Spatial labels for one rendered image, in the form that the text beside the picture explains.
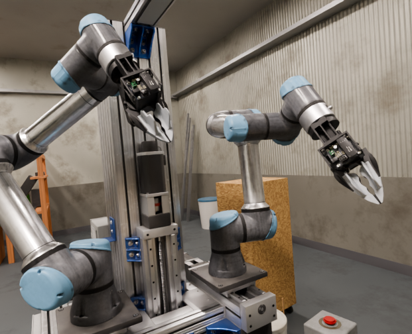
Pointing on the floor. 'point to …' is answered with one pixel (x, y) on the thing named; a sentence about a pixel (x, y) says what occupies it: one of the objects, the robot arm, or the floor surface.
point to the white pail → (278, 327)
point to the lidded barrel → (207, 210)
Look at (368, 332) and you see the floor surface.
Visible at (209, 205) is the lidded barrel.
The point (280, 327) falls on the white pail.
